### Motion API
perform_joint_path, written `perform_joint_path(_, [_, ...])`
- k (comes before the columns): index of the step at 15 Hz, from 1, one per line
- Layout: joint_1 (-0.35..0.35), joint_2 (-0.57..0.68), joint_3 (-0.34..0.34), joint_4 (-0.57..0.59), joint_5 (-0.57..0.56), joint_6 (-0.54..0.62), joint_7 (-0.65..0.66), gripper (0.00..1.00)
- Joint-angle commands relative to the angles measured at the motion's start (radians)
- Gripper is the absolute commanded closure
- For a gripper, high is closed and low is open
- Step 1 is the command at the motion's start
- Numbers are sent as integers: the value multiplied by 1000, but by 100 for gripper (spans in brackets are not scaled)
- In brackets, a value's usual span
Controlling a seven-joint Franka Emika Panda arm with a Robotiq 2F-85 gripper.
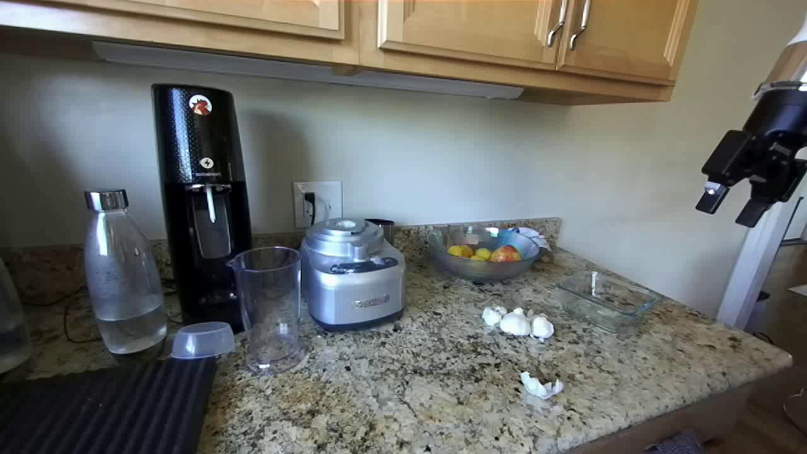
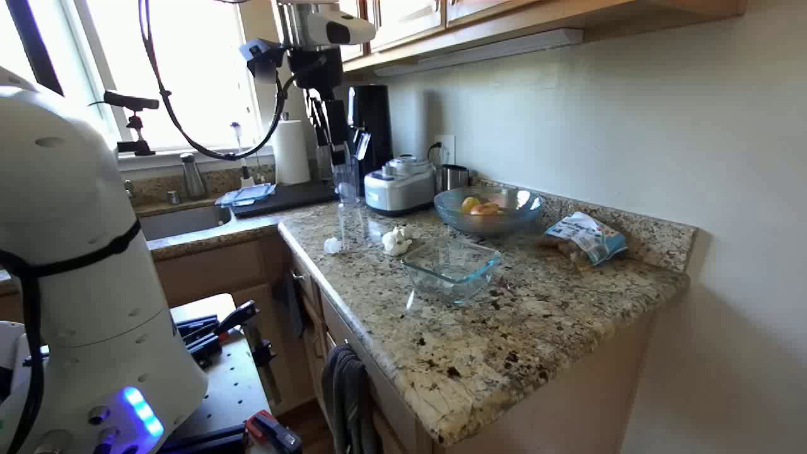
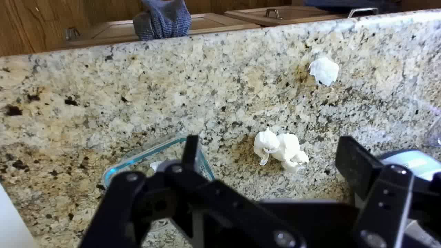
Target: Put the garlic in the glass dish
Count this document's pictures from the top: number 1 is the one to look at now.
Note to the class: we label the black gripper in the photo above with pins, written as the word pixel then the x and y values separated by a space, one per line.
pixel 770 138

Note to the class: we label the white garlic clove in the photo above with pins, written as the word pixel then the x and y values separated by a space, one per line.
pixel 516 322
pixel 494 315
pixel 543 326

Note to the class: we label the rectangular glass dish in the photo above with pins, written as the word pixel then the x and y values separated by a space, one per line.
pixel 606 298

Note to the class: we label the white garlic peel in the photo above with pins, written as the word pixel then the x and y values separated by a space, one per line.
pixel 542 387

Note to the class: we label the blue white snack bag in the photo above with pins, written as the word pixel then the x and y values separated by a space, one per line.
pixel 535 237

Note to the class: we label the red orange fruit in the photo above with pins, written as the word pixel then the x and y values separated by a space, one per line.
pixel 505 253

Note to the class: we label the green lime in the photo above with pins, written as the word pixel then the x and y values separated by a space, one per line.
pixel 484 253

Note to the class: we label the glass fruit bowl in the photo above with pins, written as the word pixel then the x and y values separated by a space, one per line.
pixel 484 268

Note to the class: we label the yellow lemon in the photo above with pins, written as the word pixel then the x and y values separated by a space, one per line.
pixel 460 250

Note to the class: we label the wooden upper cabinet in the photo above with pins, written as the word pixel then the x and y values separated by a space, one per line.
pixel 470 34

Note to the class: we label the silver food processor base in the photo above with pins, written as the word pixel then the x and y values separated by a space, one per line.
pixel 351 279

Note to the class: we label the black power plug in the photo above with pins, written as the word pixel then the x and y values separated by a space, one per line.
pixel 312 204

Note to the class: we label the clear plastic measuring cup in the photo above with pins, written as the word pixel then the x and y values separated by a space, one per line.
pixel 269 305

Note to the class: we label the black soda maker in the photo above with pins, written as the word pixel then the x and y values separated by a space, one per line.
pixel 202 201

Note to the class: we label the clear plastic lid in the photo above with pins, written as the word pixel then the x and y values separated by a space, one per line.
pixel 202 340

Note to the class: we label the clear bottle with silver cap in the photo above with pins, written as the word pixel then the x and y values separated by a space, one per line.
pixel 122 278

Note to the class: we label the black ribbed drying mat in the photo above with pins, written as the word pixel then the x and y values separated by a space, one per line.
pixel 103 412

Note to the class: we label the white door frame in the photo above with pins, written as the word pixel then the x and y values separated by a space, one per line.
pixel 752 268

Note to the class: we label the white wall outlet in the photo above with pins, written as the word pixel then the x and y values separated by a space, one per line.
pixel 327 201

